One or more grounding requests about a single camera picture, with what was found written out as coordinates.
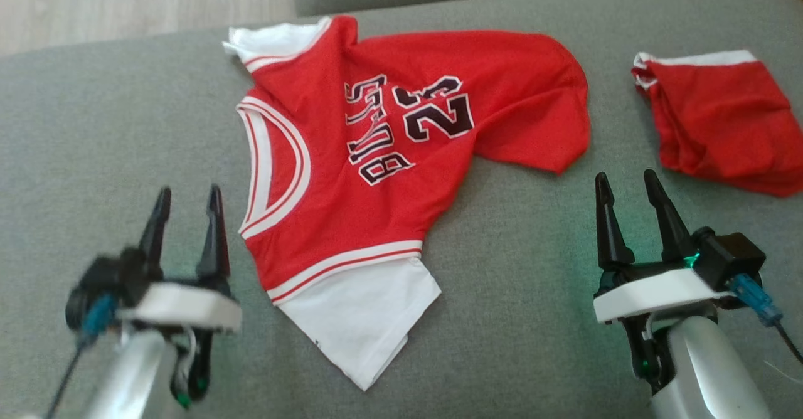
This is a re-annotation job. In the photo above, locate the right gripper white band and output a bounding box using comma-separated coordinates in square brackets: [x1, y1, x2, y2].
[593, 168, 723, 396]

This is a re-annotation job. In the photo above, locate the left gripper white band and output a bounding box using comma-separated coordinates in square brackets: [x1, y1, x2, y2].
[118, 184, 243, 407]

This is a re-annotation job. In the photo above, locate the red basketball shorts white trim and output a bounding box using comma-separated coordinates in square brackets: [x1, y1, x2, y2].
[631, 49, 803, 198]

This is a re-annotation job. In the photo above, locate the red Bulls 23 jersey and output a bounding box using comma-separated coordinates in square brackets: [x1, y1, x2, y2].
[222, 14, 592, 392]

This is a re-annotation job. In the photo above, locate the grey sofa seat cushion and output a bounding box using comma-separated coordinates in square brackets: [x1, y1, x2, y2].
[0, 0, 803, 419]

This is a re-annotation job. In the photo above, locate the left black cable blue plug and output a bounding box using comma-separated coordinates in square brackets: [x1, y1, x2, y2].
[44, 293, 119, 419]

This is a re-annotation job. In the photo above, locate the black cable blue plug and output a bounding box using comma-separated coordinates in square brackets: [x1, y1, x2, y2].
[44, 293, 119, 419]
[730, 273, 803, 367]

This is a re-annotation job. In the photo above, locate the right black cable blue plug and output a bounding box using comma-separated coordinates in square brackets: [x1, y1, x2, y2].
[730, 273, 803, 367]

